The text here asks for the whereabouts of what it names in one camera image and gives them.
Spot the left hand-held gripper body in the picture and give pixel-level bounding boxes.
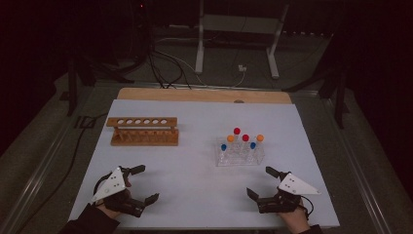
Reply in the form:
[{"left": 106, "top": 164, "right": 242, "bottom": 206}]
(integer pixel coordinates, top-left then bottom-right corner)
[{"left": 92, "top": 166, "right": 146, "bottom": 218}]

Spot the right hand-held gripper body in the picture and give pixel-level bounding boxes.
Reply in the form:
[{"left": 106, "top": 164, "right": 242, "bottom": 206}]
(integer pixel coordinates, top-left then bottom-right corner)
[{"left": 255, "top": 172, "right": 322, "bottom": 215}]

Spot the wooden test tube rack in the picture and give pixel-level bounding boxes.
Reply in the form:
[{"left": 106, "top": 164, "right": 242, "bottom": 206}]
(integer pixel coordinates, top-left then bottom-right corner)
[{"left": 105, "top": 116, "right": 180, "bottom": 147}]

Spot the clear plastic test tube rack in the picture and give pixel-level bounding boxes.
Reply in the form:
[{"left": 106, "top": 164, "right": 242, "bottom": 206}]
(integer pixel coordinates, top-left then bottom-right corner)
[{"left": 215, "top": 136, "right": 266, "bottom": 168}]

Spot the orange capped test tube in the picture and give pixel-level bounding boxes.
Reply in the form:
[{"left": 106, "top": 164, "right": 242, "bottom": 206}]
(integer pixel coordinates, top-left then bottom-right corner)
[
  {"left": 226, "top": 135, "right": 236, "bottom": 156},
  {"left": 255, "top": 134, "right": 265, "bottom": 154}
]

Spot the person's left hand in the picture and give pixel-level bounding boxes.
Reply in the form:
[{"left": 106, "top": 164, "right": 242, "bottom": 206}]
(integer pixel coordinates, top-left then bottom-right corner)
[{"left": 94, "top": 200, "right": 123, "bottom": 220}]

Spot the person's right hand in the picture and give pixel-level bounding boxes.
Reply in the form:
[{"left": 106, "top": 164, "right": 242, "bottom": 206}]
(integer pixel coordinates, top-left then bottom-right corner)
[{"left": 278, "top": 198, "right": 312, "bottom": 234}]

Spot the white table sheet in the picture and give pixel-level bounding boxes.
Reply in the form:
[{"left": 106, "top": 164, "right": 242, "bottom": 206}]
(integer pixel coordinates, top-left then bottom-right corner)
[{"left": 68, "top": 98, "right": 341, "bottom": 229}]

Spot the black stand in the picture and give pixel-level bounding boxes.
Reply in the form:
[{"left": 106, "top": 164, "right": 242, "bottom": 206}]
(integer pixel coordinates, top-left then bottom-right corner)
[
  {"left": 59, "top": 55, "right": 134, "bottom": 117},
  {"left": 282, "top": 32, "right": 353, "bottom": 130}
]

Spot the white metal stand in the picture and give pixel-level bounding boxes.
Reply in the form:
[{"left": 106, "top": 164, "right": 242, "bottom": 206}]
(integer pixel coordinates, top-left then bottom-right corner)
[{"left": 194, "top": 0, "right": 290, "bottom": 80}]

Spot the left hand-held gripper cable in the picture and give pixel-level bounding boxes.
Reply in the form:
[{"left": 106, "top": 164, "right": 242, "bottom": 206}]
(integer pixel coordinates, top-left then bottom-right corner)
[{"left": 93, "top": 172, "right": 113, "bottom": 197}]

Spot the hand-held gripper cable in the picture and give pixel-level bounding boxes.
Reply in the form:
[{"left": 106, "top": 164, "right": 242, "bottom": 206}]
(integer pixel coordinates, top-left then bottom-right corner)
[
  {"left": 300, "top": 194, "right": 316, "bottom": 217},
  {"left": 93, "top": 172, "right": 113, "bottom": 197}
]

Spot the right hand-held gripper cable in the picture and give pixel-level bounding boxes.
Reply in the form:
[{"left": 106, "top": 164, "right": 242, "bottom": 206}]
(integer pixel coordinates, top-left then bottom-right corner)
[{"left": 300, "top": 194, "right": 316, "bottom": 217}]

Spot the black floor cable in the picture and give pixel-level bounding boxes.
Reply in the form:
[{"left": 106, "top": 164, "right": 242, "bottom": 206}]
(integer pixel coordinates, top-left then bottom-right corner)
[{"left": 14, "top": 112, "right": 110, "bottom": 234}]

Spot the metal floor rail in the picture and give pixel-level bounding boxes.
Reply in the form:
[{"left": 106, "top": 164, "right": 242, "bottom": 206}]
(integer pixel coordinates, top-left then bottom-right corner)
[
  {"left": 318, "top": 92, "right": 393, "bottom": 234},
  {"left": 0, "top": 85, "right": 98, "bottom": 234}
]

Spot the black cable bundle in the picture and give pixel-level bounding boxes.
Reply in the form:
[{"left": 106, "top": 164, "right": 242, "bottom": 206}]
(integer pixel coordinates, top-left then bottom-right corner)
[{"left": 147, "top": 42, "right": 193, "bottom": 90}]

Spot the white cable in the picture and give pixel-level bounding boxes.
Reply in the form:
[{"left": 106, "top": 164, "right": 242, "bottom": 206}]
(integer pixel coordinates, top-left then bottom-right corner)
[{"left": 155, "top": 37, "right": 246, "bottom": 89}]

